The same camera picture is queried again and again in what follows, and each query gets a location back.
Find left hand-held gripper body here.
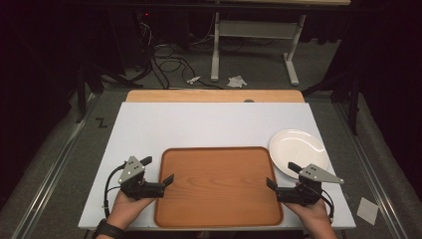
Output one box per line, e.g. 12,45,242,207
117,155,166,201

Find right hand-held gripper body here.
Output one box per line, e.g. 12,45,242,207
276,163,345,207

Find white round plate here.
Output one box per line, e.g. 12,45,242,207
268,128,330,180

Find brown wooden tray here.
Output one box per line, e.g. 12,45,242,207
153,145,284,229

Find person's right hand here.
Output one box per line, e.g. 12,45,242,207
284,198,333,231

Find person's left hand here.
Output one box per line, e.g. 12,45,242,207
105,190,157,231

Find flat white paper square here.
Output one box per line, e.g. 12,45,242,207
356,196,379,226

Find white table board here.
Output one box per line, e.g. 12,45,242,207
78,102,356,231

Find black wrist watch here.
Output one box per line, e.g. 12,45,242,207
94,217,127,239

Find black metal stand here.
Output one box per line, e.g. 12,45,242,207
75,62,144,124
301,72,363,136

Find crumpled white paper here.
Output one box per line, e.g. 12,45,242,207
227,75,249,89

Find white-framed desk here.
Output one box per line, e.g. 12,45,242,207
210,0,352,87

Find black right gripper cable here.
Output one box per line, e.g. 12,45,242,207
318,189,335,224

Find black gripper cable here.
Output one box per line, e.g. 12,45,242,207
103,161,129,220
318,189,335,224

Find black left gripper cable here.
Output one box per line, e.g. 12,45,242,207
103,161,129,220

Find metal floor rail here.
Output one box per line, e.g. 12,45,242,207
332,102,410,239
10,94,102,239

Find black floor cables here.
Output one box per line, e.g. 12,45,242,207
149,42,227,91

